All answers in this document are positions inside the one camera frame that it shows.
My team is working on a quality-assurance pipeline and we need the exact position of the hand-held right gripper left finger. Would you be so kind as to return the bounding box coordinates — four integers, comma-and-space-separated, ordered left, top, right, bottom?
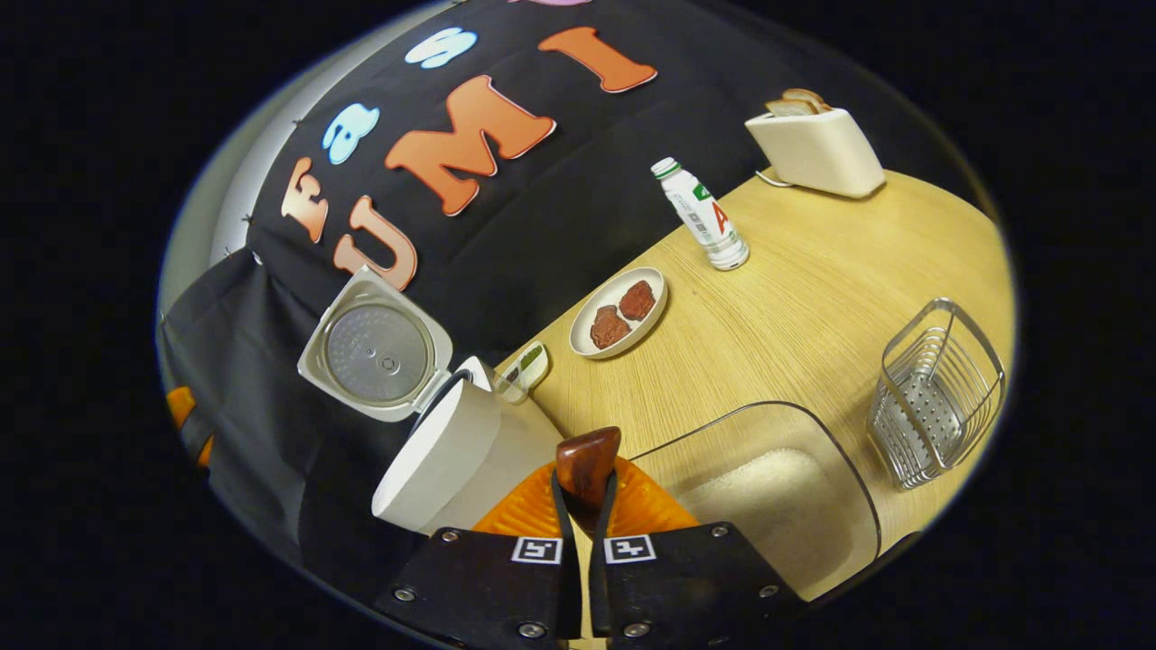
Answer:
375, 465, 583, 646

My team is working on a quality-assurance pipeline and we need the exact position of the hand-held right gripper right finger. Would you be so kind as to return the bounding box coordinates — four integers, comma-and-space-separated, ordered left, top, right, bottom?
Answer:
589, 456, 805, 647

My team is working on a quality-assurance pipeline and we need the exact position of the brown wooden spoon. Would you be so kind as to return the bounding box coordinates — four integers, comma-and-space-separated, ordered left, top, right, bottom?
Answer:
555, 426, 624, 535

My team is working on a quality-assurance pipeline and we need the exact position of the white rice cooker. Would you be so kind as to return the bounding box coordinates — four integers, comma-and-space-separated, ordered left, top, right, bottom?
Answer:
298, 265, 565, 535

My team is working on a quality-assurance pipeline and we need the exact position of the clear plastic rice box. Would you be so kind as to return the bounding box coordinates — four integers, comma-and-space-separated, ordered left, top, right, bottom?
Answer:
628, 400, 882, 602

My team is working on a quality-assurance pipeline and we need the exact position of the small white dish with greens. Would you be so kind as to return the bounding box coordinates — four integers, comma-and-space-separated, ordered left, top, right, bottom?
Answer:
517, 341, 550, 391

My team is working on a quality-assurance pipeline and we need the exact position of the red meat piece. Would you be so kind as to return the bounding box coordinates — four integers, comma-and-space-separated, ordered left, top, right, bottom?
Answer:
618, 280, 657, 322
590, 304, 633, 351

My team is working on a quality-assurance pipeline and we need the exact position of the white oval plate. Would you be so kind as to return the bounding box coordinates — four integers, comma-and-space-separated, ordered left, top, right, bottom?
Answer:
569, 266, 669, 360

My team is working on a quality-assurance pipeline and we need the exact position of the black backdrop cloth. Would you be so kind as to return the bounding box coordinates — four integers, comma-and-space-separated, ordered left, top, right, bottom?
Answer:
158, 0, 976, 588

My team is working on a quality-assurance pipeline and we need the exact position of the white plastic bottle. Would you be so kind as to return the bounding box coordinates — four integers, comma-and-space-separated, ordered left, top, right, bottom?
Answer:
650, 156, 750, 272

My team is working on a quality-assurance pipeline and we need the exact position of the cream toaster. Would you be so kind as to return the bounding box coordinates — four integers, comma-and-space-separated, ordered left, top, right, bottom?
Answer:
745, 107, 888, 200

